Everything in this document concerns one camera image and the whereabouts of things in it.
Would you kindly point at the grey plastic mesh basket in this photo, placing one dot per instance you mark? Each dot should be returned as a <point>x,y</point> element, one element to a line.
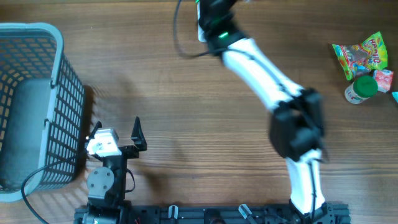
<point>42,104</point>

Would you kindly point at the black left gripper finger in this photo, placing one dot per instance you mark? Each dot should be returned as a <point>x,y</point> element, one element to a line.
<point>137,135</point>
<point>92,134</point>

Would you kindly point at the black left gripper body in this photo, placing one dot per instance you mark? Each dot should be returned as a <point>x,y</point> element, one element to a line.
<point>130,152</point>

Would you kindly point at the green lid jar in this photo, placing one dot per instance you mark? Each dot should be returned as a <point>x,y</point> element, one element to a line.
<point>361,89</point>

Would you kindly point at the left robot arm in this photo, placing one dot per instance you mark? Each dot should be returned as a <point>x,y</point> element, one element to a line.
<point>107,184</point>

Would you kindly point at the white barcode scanner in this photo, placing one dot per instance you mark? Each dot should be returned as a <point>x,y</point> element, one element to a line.
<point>201,34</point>

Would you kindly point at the pink tissue pack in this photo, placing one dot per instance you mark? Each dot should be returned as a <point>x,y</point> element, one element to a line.
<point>384,79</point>

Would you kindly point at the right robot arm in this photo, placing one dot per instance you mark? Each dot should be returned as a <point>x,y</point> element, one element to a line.
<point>296,129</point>

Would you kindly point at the Haribo gummy worms bag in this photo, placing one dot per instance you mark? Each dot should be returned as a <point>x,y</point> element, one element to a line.
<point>358,60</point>

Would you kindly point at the teal wet wipes pack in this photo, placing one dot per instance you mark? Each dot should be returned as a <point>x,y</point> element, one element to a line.
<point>395,95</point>

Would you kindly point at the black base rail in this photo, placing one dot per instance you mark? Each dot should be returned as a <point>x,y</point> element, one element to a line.
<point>271,213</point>

